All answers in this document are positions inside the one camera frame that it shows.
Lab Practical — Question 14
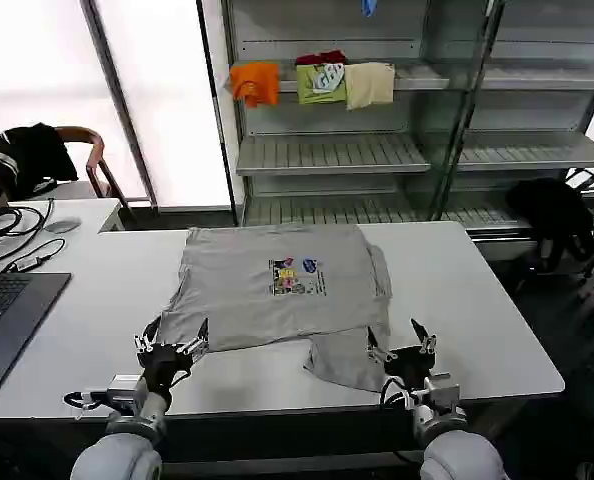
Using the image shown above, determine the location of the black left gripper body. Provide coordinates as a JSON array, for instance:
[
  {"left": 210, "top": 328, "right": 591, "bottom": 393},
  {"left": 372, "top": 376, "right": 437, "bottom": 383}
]
[{"left": 138, "top": 343, "right": 193, "bottom": 399}]

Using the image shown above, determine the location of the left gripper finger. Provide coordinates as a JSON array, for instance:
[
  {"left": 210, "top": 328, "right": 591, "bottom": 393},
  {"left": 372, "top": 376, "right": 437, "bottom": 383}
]
[
  {"left": 133, "top": 316, "right": 163, "bottom": 354},
  {"left": 176, "top": 316, "right": 211, "bottom": 363}
]

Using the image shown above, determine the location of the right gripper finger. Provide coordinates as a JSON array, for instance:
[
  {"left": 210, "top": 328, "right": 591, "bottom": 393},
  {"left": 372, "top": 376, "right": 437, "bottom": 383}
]
[
  {"left": 366, "top": 325, "right": 398, "bottom": 364},
  {"left": 410, "top": 317, "right": 439, "bottom": 356}
]

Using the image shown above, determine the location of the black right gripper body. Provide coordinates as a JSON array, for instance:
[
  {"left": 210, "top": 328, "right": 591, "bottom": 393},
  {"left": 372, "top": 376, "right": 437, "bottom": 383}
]
[{"left": 383, "top": 345, "right": 436, "bottom": 397}]

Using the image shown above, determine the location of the grey printed t-shirt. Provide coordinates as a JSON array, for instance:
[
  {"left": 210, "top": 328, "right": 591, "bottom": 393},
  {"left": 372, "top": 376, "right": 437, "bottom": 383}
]
[{"left": 157, "top": 223, "right": 394, "bottom": 394}]

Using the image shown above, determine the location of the black laptop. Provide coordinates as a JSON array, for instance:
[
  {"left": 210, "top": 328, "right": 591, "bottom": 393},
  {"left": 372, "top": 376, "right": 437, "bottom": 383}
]
[{"left": 0, "top": 271, "right": 73, "bottom": 400}]

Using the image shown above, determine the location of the grey computer mouse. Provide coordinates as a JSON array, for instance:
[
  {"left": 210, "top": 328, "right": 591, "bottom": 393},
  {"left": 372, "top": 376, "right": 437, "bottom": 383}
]
[{"left": 43, "top": 218, "right": 83, "bottom": 234}]

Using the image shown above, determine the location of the brown wooden chair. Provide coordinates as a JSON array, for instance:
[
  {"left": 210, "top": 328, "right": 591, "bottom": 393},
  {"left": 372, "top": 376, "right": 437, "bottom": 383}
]
[{"left": 51, "top": 125, "right": 139, "bottom": 222}]

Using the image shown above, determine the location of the grey metal shelf rack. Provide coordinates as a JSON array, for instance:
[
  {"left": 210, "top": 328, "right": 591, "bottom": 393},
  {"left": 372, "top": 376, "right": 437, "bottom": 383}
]
[
  {"left": 446, "top": 0, "right": 594, "bottom": 246},
  {"left": 224, "top": 0, "right": 451, "bottom": 227}
]

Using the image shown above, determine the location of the thin black pole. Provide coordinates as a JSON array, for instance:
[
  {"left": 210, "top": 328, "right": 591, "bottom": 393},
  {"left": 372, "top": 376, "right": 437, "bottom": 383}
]
[{"left": 195, "top": 0, "right": 241, "bottom": 227}]

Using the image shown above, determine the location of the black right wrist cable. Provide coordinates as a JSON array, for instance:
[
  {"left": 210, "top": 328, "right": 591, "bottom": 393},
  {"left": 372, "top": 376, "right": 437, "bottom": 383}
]
[{"left": 379, "top": 376, "right": 414, "bottom": 410}]

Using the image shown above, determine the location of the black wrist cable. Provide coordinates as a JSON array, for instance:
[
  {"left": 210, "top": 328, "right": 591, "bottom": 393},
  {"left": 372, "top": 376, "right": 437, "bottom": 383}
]
[
  {"left": 379, "top": 376, "right": 414, "bottom": 410},
  {"left": 63, "top": 391, "right": 109, "bottom": 412}
]

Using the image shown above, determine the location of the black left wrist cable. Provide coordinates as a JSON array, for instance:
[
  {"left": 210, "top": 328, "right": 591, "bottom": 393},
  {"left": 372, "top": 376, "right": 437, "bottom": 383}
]
[{"left": 63, "top": 391, "right": 109, "bottom": 412}]

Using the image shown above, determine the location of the black cable with adapter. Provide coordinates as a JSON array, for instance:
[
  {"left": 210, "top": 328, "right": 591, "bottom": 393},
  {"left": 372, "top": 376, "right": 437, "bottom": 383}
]
[{"left": 0, "top": 238, "right": 67, "bottom": 274}]

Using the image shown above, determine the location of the coiled black cable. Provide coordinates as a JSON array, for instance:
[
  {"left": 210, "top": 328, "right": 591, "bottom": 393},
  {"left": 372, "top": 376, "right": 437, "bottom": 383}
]
[{"left": 0, "top": 198, "right": 56, "bottom": 247}]

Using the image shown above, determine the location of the dark slanted window post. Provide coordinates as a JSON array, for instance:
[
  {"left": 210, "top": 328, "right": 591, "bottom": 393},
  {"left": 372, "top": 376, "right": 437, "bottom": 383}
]
[{"left": 79, "top": 0, "right": 159, "bottom": 211}]

